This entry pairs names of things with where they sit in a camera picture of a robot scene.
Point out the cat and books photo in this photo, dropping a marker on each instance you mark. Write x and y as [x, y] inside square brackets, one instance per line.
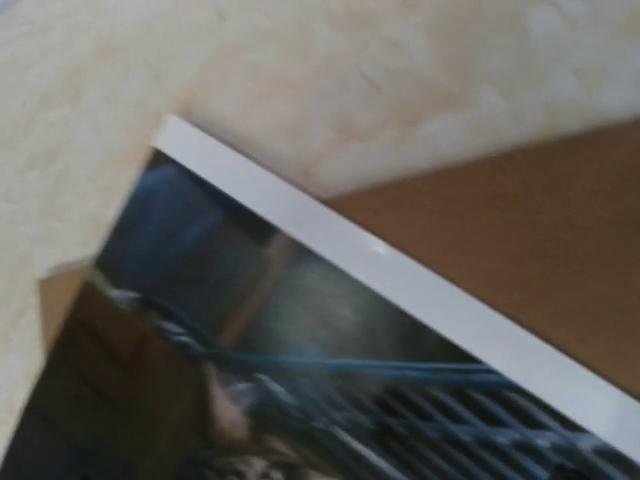
[233, 327]

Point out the brown cardboard backing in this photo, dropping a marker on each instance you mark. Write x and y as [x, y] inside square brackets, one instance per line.
[530, 260]

